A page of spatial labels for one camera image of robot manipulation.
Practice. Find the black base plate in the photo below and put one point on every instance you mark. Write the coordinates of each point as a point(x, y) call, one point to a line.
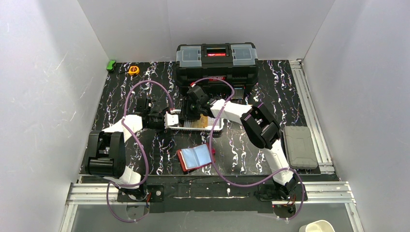
point(206, 193)

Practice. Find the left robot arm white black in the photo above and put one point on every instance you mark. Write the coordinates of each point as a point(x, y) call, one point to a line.
point(106, 152)

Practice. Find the aluminium rail frame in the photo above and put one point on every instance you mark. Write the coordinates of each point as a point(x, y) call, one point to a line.
point(316, 192)

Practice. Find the orange tape measure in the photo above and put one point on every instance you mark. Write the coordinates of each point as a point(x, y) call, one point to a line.
point(133, 70)

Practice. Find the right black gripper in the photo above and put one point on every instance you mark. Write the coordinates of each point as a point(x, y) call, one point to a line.
point(191, 113)

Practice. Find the white VIP card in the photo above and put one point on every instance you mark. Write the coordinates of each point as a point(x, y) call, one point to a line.
point(218, 125)

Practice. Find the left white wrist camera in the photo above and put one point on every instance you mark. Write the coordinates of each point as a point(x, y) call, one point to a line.
point(171, 119)

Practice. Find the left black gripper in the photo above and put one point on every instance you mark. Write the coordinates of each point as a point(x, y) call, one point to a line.
point(156, 120)

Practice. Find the white plastic basket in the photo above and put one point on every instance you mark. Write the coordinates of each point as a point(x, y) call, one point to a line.
point(189, 125)

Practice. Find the green small object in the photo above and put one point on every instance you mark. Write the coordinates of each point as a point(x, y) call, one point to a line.
point(111, 66)

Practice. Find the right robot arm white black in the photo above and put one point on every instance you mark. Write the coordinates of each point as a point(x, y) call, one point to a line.
point(261, 127)

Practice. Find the red leather card holder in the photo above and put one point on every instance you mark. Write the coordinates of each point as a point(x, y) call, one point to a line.
point(195, 157)

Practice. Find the black plastic toolbox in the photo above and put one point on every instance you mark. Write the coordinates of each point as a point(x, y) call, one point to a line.
point(218, 67)

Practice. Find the white cup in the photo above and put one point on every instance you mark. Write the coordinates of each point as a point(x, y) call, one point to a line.
point(318, 226)

